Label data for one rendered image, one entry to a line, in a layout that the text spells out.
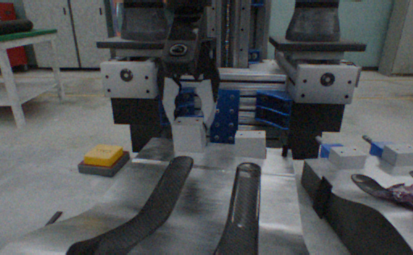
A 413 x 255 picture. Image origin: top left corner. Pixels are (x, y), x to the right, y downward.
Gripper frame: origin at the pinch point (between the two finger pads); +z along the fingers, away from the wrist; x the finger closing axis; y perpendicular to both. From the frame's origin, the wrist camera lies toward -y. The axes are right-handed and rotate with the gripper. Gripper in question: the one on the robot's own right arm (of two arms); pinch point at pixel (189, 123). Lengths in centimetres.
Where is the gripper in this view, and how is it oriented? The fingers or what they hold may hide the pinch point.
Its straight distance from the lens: 49.3
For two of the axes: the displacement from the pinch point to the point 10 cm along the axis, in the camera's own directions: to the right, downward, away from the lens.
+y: 2.0, -3.9, 9.0
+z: 0.1, 9.2, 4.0
